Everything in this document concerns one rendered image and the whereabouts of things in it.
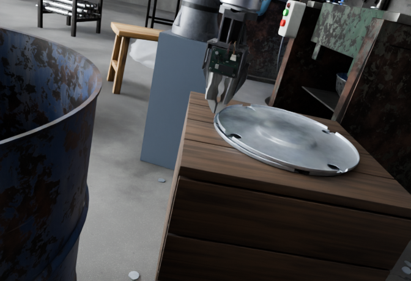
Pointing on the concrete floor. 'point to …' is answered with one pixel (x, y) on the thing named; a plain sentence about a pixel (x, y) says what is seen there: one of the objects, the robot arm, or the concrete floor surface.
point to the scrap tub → (43, 155)
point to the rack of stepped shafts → (86, 11)
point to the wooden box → (276, 214)
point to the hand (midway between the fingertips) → (216, 106)
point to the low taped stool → (118, 65)
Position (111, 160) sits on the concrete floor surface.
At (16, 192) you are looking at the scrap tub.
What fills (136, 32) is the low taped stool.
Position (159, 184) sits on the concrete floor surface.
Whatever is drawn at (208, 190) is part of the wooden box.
